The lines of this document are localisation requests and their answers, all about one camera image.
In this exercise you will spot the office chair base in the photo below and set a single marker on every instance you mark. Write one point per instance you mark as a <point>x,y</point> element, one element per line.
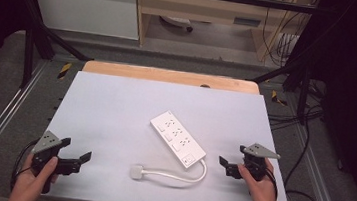
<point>178,22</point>

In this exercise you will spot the wooden desk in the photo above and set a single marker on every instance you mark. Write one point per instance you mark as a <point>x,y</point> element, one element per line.
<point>202,11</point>

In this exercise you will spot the white power strip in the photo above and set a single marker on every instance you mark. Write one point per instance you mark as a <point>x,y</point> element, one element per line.
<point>177,139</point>

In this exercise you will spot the white cabinet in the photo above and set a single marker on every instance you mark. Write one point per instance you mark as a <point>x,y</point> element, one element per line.
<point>85,7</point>

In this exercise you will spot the person's right hand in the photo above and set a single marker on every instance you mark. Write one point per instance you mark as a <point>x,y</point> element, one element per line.
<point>262,191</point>

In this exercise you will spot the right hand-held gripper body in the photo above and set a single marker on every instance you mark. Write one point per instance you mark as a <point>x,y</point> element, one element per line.
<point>255,162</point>

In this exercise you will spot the white table cover sheet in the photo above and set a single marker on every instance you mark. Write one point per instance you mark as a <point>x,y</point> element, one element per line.
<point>112,134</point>

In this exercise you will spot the aluminium floor rail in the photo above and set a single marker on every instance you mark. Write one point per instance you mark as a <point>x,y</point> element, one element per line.
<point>317,182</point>
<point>4,115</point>

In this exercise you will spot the white power plug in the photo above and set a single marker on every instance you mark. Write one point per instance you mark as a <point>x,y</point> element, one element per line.
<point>136,172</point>

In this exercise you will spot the yellow black striped tape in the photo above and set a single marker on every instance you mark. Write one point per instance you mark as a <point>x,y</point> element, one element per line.
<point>278,98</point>
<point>64,70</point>

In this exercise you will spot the person's left hand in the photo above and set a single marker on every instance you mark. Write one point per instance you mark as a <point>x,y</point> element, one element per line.
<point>32,182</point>

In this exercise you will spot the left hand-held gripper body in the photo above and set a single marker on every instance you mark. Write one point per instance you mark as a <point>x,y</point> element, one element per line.
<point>46,153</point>

